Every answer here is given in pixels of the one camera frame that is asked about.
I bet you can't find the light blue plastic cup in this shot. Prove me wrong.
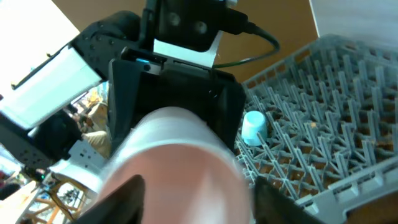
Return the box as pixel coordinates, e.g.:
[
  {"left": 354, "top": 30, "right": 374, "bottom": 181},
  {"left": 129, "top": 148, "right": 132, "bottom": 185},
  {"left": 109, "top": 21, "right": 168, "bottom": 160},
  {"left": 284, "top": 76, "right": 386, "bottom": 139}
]
[{"left": 241, "top": 111, "right": 267, "bottom": 146}]

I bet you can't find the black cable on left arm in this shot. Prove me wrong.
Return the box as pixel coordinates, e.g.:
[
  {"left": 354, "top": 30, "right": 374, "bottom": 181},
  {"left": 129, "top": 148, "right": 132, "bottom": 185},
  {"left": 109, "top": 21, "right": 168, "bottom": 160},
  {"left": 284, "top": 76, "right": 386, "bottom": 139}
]
[{"left": 211, "top": 21, "right": 280, "bottom": 69}]

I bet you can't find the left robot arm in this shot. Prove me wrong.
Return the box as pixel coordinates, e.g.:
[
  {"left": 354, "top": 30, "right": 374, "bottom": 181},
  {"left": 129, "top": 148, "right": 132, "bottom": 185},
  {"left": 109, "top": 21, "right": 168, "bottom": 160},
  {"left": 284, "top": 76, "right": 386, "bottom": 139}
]
[{"left": 1, "top": 8, "right": 246, "bottom": 190}]

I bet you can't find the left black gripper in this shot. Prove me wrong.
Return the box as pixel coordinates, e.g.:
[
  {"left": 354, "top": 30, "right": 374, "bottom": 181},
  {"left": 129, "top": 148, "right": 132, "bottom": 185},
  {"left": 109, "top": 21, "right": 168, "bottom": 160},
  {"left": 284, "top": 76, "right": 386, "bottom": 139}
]
[{"left": 108, "top": 49, "right": 246, "bottom": 152}]

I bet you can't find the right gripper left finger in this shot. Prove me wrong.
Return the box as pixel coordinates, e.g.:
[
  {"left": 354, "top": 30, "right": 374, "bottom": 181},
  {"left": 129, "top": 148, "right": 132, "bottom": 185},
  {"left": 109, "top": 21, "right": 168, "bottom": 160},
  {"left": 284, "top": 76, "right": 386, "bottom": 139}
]
[{"left": 72, "top": 175, "right": 146, "bottom": 224}]

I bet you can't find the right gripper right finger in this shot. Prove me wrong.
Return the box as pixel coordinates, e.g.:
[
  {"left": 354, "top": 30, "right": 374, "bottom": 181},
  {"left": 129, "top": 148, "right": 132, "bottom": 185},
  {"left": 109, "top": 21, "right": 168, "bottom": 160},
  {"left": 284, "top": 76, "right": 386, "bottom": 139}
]
[{"left": 253, "top": 177, "right": 322, "bottom": 224}]

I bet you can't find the pink plastic cup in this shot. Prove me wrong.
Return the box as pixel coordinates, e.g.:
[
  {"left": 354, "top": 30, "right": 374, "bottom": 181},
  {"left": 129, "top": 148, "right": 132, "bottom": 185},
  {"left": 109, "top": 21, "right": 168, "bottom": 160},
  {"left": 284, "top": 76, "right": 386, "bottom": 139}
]
[{"left": 98, "top": 107, "right": 252, "bottom": 224}]

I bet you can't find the grey plastic dishwasher rack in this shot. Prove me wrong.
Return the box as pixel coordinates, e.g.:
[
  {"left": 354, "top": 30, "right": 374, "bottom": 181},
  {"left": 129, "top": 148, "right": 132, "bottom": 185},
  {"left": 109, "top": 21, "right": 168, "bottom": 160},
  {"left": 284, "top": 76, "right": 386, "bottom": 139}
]
[{"left": 235, "top": 35, "right": 397, "bottom": 223}]

